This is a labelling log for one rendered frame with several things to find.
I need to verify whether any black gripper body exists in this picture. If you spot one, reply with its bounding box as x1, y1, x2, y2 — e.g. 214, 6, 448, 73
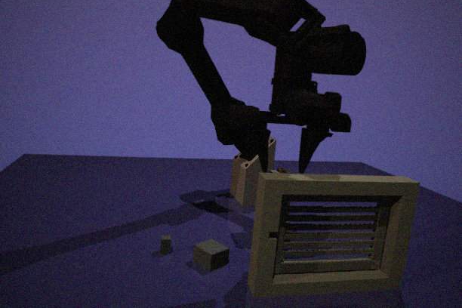
226, 71, 351, 133

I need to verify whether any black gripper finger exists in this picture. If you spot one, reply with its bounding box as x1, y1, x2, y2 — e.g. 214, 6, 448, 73
299, 128, 333, 174
243, 127, 271, 173

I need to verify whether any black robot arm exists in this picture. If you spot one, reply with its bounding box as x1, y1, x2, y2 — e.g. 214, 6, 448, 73
156, 0, 366, 161

